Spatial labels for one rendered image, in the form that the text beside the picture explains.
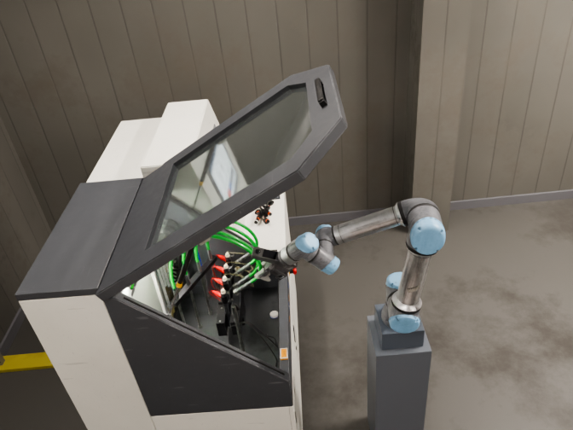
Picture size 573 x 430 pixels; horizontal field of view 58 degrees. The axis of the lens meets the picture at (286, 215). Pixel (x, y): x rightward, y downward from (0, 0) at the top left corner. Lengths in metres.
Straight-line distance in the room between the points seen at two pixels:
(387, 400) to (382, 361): 0.29
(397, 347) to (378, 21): 2.24
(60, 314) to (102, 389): 0.41
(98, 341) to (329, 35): 2.55
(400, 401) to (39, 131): 3.13
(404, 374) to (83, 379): 1.34
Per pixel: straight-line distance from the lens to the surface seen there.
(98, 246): 1.99
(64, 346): 2.06
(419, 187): 4.04
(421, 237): 1.81
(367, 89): 3.90
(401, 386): 2.53
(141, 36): 3.79
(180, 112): 2.79
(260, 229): 2.75
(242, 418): 2.28
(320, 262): 1.91
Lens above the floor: 2.61
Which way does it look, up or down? 35 degrees down
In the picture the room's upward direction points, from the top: 6 degrees counter-clockwise
